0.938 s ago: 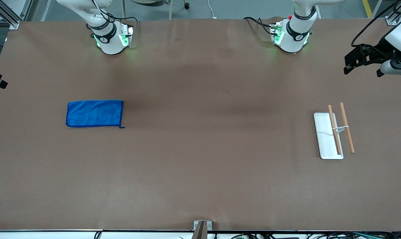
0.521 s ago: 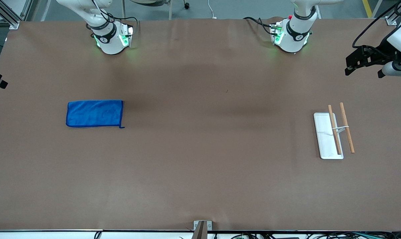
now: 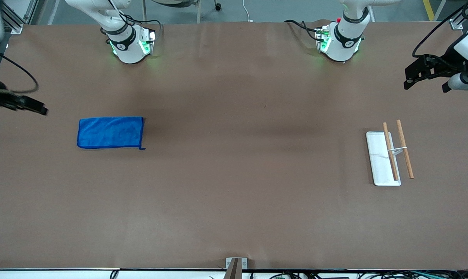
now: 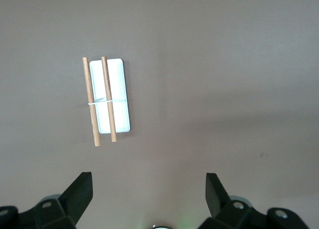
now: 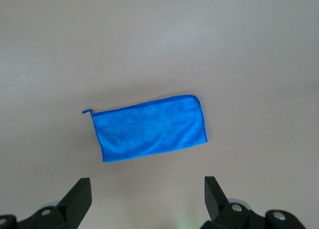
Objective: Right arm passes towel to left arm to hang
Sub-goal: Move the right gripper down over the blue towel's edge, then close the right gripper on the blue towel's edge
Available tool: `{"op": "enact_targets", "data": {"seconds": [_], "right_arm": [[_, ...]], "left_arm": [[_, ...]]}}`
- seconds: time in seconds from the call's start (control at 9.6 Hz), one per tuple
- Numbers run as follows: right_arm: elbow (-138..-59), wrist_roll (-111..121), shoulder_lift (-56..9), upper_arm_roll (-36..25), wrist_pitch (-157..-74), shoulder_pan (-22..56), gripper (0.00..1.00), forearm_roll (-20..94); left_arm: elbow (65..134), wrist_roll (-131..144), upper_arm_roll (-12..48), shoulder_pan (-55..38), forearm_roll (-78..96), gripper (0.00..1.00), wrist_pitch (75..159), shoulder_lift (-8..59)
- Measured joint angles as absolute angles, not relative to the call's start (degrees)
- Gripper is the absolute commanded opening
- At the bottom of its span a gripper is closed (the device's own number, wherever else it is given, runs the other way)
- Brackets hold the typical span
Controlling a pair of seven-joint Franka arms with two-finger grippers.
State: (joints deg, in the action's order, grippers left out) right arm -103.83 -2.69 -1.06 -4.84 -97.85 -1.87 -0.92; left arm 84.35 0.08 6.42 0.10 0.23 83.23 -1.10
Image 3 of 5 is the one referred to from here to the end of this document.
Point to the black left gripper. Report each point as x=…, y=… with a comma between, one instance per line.
x=446, y=64

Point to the blue microfibre towel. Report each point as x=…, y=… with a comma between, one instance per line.
x=109, y=132

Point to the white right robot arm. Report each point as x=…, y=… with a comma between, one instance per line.
x=127, y=48

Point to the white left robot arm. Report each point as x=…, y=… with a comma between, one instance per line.
x=346, y=42

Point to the office chair base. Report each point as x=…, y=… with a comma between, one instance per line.
x=171, y=3

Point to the brown paper table cover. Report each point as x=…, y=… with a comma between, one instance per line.
x=234, y=174

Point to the aluminium frame profile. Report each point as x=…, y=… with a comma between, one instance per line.
x=14, y=21
x=456, y=24

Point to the grey metal bracket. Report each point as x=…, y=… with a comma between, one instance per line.
x=235, y=267

